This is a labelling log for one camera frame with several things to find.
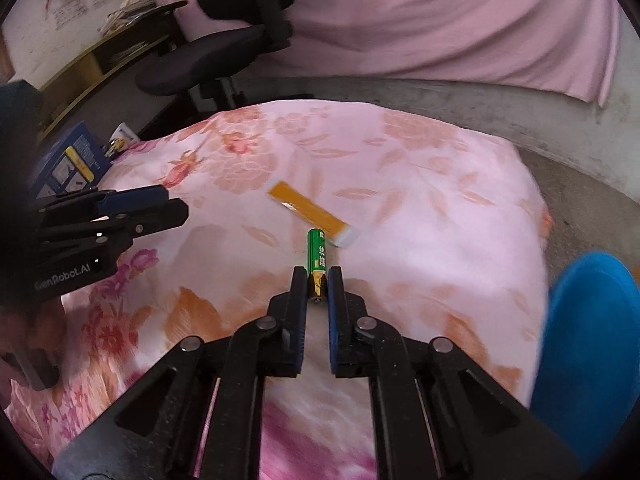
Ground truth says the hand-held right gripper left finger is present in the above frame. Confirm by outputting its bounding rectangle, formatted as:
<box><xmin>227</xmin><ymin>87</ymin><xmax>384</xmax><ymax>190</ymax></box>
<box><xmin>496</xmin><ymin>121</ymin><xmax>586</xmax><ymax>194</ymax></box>
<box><xmin>51</xmin><ymin>266</ymin><xmax>308</xmax><ymax>480</ymax></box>

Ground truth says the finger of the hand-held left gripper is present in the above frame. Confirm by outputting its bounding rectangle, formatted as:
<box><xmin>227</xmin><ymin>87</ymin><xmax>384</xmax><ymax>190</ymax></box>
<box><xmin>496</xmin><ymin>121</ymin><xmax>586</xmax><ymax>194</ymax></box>
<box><xmin>39</xmin><ymin>184</ymin><xmax>170</xmax><ymax>221</ymax></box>
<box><xmin>40</xmin><ymin>198</ymin><xmax>190</xmax><ymax>261</ymax></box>

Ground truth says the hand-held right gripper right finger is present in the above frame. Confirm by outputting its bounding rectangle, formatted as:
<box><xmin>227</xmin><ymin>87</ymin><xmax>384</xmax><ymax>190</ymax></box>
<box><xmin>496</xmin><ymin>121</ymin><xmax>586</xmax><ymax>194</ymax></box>
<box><xmin>327</xmin><ymin>266</ymin><xmax>583</xmax><ymax>480</ymax></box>

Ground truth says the green battery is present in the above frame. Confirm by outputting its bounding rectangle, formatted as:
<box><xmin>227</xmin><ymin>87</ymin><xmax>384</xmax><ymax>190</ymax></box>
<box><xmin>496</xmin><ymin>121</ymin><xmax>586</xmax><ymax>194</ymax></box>
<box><xmin>306</xmin><ymin>228</ymin><xmax>329</xmax><ymax>303</ymax></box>

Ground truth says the blue plastic bucket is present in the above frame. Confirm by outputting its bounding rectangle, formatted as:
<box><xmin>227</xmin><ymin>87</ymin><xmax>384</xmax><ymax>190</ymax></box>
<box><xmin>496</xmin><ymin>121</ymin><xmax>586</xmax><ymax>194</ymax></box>
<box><xmin>530</xmin><ymin>252</ymin><xmax>640</xmax><ymax>471</ymax></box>

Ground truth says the blue cardboard box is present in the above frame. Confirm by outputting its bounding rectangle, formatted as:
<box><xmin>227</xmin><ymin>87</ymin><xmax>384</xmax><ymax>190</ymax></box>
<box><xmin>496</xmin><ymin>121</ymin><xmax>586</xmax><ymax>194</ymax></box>
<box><xmin>30</xmin><ymin>121</ymin><xmax>113</xmax><ymax>197</ymax></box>

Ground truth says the orange sachet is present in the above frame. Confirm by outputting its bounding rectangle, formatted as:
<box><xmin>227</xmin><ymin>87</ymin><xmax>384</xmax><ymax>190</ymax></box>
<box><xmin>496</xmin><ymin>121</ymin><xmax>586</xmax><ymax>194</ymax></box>
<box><xmin>266</xmin><ymin>180</ymin><xmax>361</xmax><ymax>249</ymax></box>

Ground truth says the low wooden shelf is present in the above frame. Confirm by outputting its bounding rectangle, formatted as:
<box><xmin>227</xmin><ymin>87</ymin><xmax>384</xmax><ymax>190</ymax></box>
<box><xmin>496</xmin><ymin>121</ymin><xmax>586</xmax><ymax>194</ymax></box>
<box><xmin>39</xmin><ymin>0</ymin><xmax>190</xmax><ymax>128</ymax></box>

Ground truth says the black office chair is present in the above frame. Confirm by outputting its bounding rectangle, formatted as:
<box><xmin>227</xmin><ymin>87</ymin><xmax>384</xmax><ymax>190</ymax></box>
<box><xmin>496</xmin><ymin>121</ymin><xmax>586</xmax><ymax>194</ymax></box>
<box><xmin>135</xmin><ymin>0</ymin><xmax>296</xmax><ymax>113</ymax></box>

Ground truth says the pink floral tablecloth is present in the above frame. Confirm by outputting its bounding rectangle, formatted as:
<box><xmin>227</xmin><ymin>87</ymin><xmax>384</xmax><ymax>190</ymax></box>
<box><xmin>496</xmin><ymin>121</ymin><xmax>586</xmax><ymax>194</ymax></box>
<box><xmin>5</xmin><ymin>99</ymin><xmax>551</xmax><ymax>480</ymax></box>

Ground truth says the pile of papers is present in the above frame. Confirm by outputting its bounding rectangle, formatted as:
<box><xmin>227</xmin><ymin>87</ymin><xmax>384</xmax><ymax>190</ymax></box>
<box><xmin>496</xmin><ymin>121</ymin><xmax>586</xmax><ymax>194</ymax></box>
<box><xmin>99</xmin><ymin>0</ymin><xmax>157</xmax><ymax>32</ymax></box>

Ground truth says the pink curtain cloth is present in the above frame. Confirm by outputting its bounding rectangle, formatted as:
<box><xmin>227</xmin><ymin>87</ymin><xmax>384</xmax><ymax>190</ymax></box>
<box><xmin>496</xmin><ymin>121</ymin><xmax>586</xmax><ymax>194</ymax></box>
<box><xmin>145</xmin><ymin>0</ymin><xmax>623</xmax><ymax>107</ymax></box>

